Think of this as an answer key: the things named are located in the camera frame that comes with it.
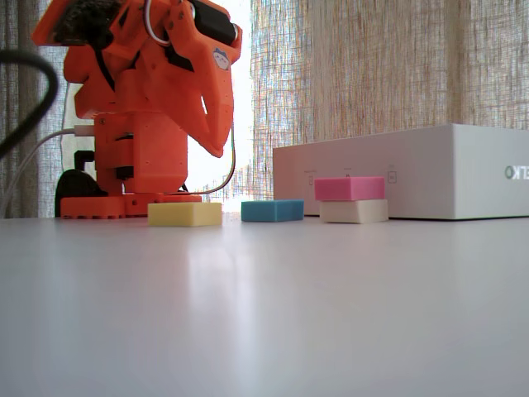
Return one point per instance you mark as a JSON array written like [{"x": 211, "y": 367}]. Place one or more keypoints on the orange gripper black servo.
[{"x": 212, "y": 83}]

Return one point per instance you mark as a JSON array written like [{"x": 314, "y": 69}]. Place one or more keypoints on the yellow cuboid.
[{"x": 184, "y": 214}]

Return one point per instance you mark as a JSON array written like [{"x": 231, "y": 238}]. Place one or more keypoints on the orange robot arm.
[{"x": 140, "y": 157}]

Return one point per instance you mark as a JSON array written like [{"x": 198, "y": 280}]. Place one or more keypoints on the blue cuboid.
[{"x": 273, "y": 211}]

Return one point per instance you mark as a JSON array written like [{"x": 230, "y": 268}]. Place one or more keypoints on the pink cuboid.
[{"x": 349, "y": 188}]

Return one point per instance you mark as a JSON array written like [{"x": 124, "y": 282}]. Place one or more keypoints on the cream white cuboid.
[{"x": 353, "y": 211}]

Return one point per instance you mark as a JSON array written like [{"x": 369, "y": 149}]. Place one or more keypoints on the white cardboard box bin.
[{"x": 425, "y": 165}]

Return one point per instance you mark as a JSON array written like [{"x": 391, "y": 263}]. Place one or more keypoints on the beige woven curtain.
[
  {"x": 372, "y": 62},
  {"x": 20, "y": 25}
]

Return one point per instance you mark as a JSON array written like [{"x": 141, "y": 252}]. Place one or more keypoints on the black table clamp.
[{"x": 74, "y": 186}]

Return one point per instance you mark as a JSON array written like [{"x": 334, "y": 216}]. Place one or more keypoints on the wrist camera on orange mount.
[{"x": 82, "y": 20}]

